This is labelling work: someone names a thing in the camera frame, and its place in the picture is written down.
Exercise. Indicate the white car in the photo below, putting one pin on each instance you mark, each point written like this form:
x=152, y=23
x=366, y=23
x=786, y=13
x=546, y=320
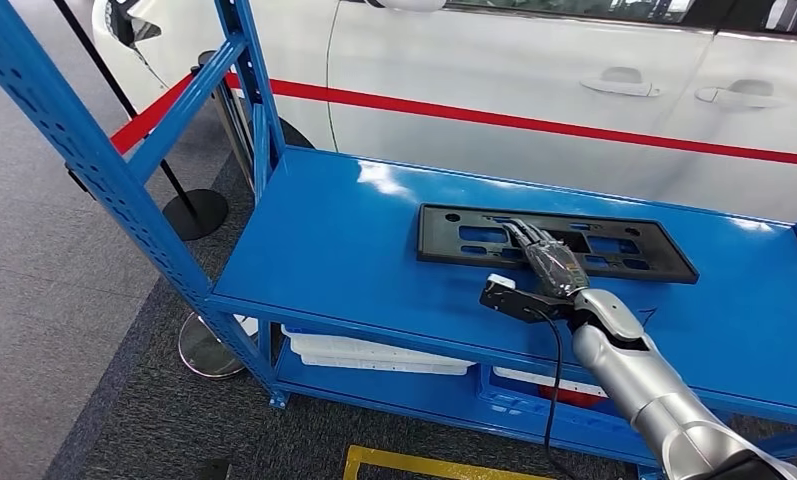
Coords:
x=504, y=79

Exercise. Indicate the yellow floor tape square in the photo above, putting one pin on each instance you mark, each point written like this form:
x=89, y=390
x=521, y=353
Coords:
x=438, y=467

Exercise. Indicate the black stanchion with black base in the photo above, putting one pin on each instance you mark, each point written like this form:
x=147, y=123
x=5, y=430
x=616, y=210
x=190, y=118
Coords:
x=194, y=215

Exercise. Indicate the black plastic plate part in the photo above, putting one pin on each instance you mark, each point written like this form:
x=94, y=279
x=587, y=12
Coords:
x=451, y=245

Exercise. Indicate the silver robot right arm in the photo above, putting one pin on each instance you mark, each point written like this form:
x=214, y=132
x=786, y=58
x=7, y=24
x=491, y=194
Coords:
x=643, y=384

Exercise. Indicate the red item in bin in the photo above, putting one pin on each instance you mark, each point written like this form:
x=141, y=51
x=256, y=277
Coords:
x=570, y=396

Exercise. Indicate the blue metal shelf rack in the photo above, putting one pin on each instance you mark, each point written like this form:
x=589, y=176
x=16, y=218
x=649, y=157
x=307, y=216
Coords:
x=345, y=252

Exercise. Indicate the chrome stanchion with black cap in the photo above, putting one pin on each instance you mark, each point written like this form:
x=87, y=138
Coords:
x=234, y=132
x=211, y=351

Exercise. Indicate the long red barrier belt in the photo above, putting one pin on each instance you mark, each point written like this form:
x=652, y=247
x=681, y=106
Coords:
x=438, y=109

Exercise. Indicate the short red barrier belt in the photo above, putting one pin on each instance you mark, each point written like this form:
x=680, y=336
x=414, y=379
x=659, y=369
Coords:
x=145, y=122

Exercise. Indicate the blue plastic bin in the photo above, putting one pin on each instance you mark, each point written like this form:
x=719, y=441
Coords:
x=557, y=420

